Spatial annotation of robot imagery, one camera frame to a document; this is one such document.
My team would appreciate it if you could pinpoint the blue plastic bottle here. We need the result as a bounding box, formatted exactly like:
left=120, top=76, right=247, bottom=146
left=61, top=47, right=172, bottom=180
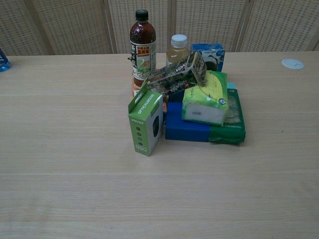
left=0, top=47, right=12, bottom=73

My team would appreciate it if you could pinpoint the woven folding screen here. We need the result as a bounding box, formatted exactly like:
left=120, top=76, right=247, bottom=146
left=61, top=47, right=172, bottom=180
left=0, top=0, right=319, bottom=56

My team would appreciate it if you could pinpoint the clear black long box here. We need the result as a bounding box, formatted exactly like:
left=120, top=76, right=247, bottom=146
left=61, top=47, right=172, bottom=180
left=146, top=51, right=208, bottom=96

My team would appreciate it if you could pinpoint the dark green plastic package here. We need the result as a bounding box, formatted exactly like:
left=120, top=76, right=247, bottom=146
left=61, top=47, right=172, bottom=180
left=208, top=87, right=247, bottom=145

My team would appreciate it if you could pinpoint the blue white patterned box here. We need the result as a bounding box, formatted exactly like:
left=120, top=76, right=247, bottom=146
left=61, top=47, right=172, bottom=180
left=190, top=42, right=226, bottom=73

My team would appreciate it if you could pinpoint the white round table grommet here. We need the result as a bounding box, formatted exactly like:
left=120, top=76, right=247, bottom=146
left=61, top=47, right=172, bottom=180
left=282, top=58, right=305, bottom=70

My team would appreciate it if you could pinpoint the yellow green tissue pack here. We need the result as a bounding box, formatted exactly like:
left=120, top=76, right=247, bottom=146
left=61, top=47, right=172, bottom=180
left=181, top=70, right=229, bottom=126

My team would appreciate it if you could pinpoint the orange flat packet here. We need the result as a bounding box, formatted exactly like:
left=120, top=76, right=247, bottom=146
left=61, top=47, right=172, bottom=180
left=131, top=79, right=145, bottom=98

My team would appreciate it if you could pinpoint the dark tea bottle green cap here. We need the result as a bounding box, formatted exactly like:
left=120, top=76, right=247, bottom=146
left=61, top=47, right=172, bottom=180
left=127, top=9, right=158, bottom=88

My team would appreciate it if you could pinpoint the yellow drink bottle white cap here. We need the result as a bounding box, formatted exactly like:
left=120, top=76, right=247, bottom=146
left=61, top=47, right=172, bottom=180
left=165, top=34, right=191, bottom=66

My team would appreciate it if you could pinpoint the dark blue rectangular box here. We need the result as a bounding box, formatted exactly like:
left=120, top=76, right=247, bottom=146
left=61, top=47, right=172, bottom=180
left=164, top=100, right=210, bottom=143

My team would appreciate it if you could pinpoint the green white optical mouse box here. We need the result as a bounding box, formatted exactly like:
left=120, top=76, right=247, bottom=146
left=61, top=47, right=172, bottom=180
left=128, top=83, right=164, bottom=157

